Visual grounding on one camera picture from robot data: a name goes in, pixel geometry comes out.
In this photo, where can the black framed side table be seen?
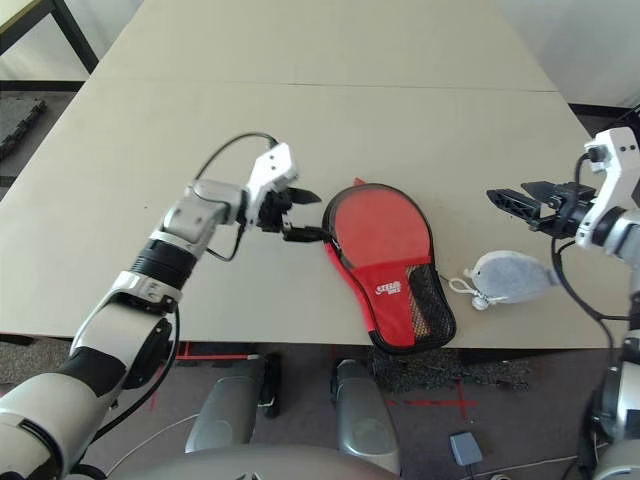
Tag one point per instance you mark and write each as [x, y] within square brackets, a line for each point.
[82, 45]

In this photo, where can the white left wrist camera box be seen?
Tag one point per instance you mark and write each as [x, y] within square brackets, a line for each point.
[272, 167]

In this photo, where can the red black paddle case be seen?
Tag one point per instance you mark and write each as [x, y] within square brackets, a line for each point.
[385, 310]

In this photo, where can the black tripod stand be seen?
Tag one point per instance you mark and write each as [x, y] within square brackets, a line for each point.
[631, 114]

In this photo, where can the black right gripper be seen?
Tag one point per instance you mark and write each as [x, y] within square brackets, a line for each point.
[565, 210]

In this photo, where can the silver robot leg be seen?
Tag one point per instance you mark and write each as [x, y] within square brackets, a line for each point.
[225, 405]
[362, 415]

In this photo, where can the grey foot pedal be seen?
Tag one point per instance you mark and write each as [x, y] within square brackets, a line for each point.
[466, 448]

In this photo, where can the grey white plush toy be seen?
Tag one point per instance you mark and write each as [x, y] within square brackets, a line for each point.
[510, 275]

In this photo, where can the grey robot torso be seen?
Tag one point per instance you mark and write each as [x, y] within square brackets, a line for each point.
[260, 466]

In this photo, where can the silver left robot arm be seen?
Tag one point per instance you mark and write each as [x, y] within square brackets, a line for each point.
[200, 210]

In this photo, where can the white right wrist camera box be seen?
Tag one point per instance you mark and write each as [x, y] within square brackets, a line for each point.
[617, 165]

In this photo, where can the black foam floor mat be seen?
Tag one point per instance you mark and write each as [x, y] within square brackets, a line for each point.
[17, 130]

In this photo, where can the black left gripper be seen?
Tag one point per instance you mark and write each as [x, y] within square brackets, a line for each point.
[274, 212]

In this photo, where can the silver robot right leg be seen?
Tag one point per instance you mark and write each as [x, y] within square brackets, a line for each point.
[362, 415]

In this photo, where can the red floor tape strip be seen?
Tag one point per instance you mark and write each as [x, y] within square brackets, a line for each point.
[153, 401]

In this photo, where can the silver robot left leg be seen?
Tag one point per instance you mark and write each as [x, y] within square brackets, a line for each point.
[225, 405]

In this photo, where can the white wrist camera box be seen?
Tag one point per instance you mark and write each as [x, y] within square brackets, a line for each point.
[272, 167]
[617, 165]

